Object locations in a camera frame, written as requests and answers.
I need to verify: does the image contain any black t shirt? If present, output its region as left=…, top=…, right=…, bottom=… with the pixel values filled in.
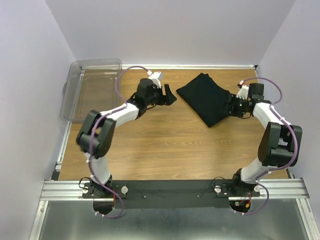
left=176, top=73, right=231, bottom=128

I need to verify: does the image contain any clear plastic storage bin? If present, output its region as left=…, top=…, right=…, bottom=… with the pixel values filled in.
left=59, top=58, right=122, bottom=123

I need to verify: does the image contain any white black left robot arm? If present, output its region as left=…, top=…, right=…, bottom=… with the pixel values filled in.
left=76, top=78, right=177, bottom=197

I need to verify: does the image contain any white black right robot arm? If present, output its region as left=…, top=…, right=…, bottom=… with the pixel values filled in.
left=227, top=81, right=303, bottom=193

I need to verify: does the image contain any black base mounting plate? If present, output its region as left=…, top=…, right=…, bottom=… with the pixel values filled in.
left=79, top=177, right=260, bottom=210

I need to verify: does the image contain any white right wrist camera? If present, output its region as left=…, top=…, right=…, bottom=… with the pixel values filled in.
left=236, top=80, right=249, bottom=100

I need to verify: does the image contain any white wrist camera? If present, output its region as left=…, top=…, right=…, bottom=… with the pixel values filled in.
left=146, top=70, right=163, bottom=88
left=236, top=80, right=249, bottom=100

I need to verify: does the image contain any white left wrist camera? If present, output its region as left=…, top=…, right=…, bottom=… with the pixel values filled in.
left=146, top=70, right=163, bottom=88

